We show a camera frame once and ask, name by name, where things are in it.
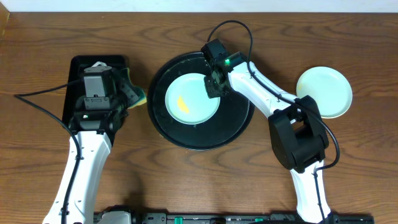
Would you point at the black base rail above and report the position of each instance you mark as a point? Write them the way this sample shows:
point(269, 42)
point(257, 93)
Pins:
point(124, 214)

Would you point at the black round tray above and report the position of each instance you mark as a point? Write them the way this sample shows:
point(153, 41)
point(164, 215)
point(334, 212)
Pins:
point(230, 120)

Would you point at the black rectangular tray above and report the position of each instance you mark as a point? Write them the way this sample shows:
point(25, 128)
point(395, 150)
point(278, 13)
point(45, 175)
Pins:
point(77, 66)

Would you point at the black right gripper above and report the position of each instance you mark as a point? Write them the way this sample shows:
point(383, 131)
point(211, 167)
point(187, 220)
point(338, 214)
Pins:
point(214, 83)

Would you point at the green yellow sponge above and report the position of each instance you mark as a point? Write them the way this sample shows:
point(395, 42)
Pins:
point(135, 94)

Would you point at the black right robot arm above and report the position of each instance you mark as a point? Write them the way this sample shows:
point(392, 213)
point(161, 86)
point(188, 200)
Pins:
point(299, 136)

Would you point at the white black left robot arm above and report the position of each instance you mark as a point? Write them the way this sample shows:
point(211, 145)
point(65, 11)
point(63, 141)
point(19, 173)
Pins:
point(90, 146)

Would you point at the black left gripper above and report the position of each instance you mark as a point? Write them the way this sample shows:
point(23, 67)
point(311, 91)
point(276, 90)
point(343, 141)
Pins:
point(125, 90)

